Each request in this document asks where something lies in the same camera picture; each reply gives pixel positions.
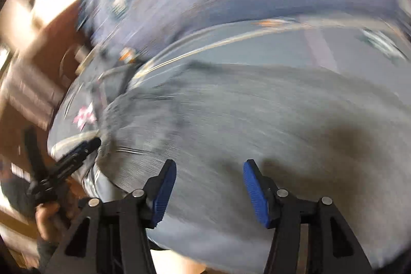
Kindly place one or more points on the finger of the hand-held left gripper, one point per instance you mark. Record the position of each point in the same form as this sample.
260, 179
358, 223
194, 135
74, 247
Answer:
33, 152
78, 152

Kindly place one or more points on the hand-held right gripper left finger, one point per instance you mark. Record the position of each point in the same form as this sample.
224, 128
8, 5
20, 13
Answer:
164, 193

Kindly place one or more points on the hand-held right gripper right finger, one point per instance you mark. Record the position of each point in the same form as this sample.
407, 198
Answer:
257, 193

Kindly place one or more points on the grey pants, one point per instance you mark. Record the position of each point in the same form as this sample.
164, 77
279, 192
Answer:
240, 120

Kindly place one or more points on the person's left hand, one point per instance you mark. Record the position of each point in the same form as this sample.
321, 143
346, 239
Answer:
49, 224

